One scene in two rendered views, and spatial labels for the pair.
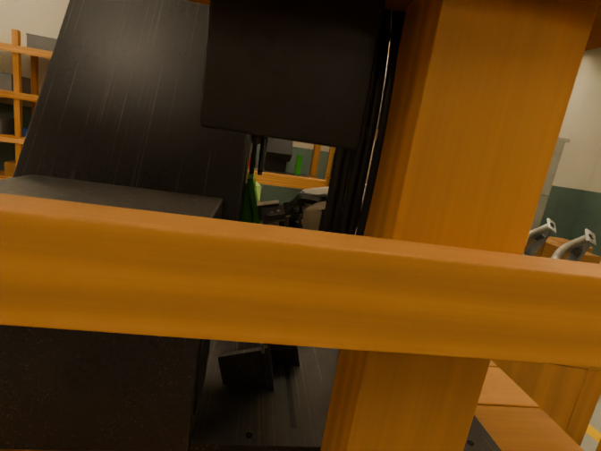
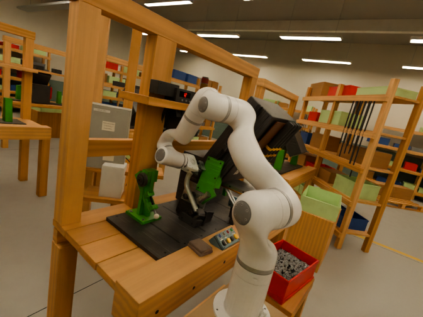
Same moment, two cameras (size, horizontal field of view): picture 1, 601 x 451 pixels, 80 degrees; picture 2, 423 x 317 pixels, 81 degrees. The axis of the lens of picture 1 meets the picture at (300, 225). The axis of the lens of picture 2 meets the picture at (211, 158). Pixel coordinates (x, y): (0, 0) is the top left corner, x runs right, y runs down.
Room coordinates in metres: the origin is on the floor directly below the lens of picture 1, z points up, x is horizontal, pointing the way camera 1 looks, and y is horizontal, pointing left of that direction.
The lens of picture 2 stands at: (1.66, -0.90, 1.56)
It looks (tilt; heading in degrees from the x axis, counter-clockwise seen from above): 12 degrees down; 134
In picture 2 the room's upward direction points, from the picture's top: 12 degrees clockwise
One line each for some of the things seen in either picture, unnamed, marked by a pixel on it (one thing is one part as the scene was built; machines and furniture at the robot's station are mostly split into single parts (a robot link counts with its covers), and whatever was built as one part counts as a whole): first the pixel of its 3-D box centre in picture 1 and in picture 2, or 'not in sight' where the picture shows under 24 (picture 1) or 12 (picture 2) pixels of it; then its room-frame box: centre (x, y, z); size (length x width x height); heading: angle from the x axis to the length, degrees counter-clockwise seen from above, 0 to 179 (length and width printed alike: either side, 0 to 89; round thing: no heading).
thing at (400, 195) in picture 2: not in sight; (393, 195); (0.72, 7.14, 0.22); 1.20 x 0.80 x 0.44; 51
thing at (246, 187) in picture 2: not in sight; (230, 183); (0.73, 0.27, 1.11); 0.39 x 0.16 x 0.03; 8
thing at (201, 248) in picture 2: not in sight; (200, 246); (0.95, -0.13, 0.91); 0.10 x 0.08 x 0.03; 178
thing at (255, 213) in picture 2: not in sight; (257, 228); (1.31, -0.29, 1.24); 0.19 x 0.12 x 0.24; 83
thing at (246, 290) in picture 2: not in sight; (247, 287); (1.32, -0.27, 1.03); 0.19 x 0.19 x 0.18
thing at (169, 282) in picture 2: not in sight; (237, 241); (0.92, 0.22, 0.82); 1.50 x 0.14 x 0.15; 98
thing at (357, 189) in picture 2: not in sight; (330, 151); (0.09, 3.60, 1.19); 2.30 x 0.55 x 2.39; 142
